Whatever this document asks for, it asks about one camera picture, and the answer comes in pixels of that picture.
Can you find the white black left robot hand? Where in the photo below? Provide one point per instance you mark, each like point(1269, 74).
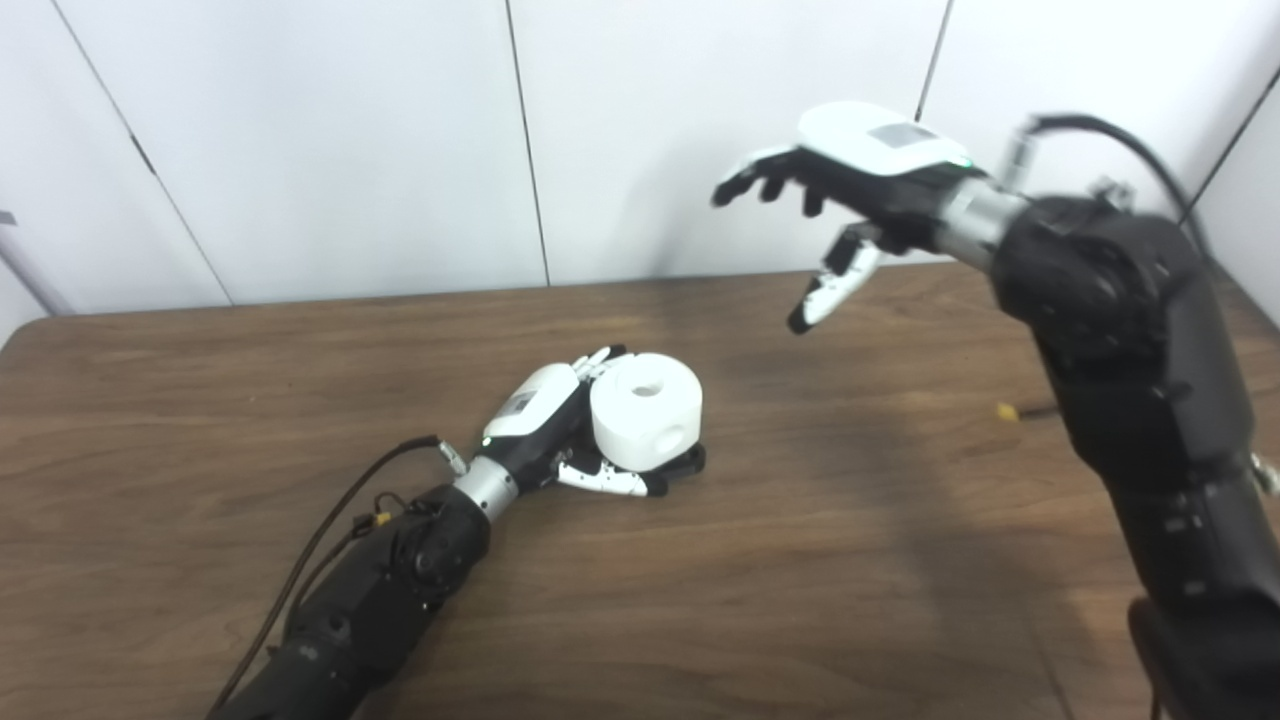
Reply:
point(535, 410)

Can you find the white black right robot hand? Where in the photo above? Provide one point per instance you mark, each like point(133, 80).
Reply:
point(880, 160)

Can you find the round white plastic piece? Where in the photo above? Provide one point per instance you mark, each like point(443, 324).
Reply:
point(640, 425)

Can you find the black plastic holder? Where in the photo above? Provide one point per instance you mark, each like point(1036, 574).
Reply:
point(688, 460)

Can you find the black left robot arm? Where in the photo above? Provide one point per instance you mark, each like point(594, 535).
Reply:
point(400, 580)

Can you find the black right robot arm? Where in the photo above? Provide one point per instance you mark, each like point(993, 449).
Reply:
point(1130, 330)

